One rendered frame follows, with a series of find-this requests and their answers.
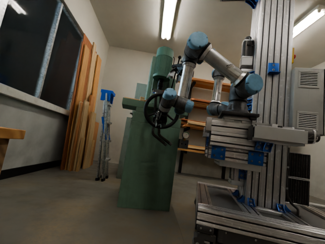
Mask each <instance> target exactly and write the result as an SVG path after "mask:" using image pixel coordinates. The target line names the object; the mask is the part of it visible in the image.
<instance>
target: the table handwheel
mask: <svg viewBox="0 0 325 244"><path fill-rule="evenodd" d="M158 96H163V93H162V92H160V93H156V94H153V95H152V96H150V97H149V98H148V99H147V100H146V102H145V105H144V116H145V118H146V120H147V122H148V123H149V124H150V125H151V126H153V127H155V128H158V129H166V128H169V127H171V126H173V125H174V124H175V123H176V122H177V120H178V118H179V115H177V114H176V116H175V118H174V119H173V118H172V117H171V116H169V115H168V114H167V117H169V118H170V119H171V120H172V122H171V123H169V124H167V125H165V126H164V125H162V127H160V126H156V124H155V123H153V122H152V121H151V120H150V118H149V116H152V115H155V113H156V112H154V113H151V114H148V112H147V108H148V104H149V103H150V101H151V100H152V99H153V98H155V97H158Z"/></svg>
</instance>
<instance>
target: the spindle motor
mask: <svg viewBox="0 0 325 244"><path fill-rule="evenodd" d="M173 56H174V52H173V50H172V49H171V48H169V47H166V46H162V47H159V48H158V49H157V55H156V60H155V67H154V73H153V79H154V80H156V81H158V79H159V78H163V79H164V82H168V81H170V76H169V77H168V78H167V76H168V74H169V73H170V71H171V70H172V63H173Z"/></svg>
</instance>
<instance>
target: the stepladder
mask: <svg viewBox="0 0 325 244"><path fill-rule="evenodd" d="M101 93H102V94H101V99H100V100H103V115H102V125H101V135H100V145H99V155H98V165H97V175H96V178H95V180H96V181H98V180H100V178H101V182H103V181H105V179H108V162H109V161H110V159H111V158H109V143H110V142H111V140H110V124H112V123H111V122H110V109H111V107H112V104H113V99H114V97H115V93H114V92H113V91H110V90H103V89H101ZM102 142H103V158H102V159H101V153H102ZM106 142H107V144H106ZM106 151H107V157H106ZM101 161H102V170H101V177H99V173H100V163H101ZM105 162H106V170H105ZM105 171H106V177H105Z"/></svg>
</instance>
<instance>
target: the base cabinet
mask: <svg viewBox="0 0 325 244"><path fill-rule="evenodd" d="M160 133H161V135H162V136H163V137H165V138H166V139H167V140H168V141H170V142H171V143H172V145H171V146H170V145H169V144H167V146H164V145H163V144H162V143H161V142H159V141H158V140H157V139H156V138H155V137H154V136H153V135H152V126H151V125H150V124H148V123H142V122H134V121H132V122H131V127H130V132H129V138H128V143H127V149H126V154H125V160H124V166H123V172H122V177H121V183H120V189H119V196H118V203H117V207H121V208H133V209H145V210H157V211H169V210H170V202H171V195H172V188H173V180H174V173H175V166H176V158H177V149H178V141H179V134H180V129H177V128H171V127H169V128H166V129H161V132H160Z"/></svg>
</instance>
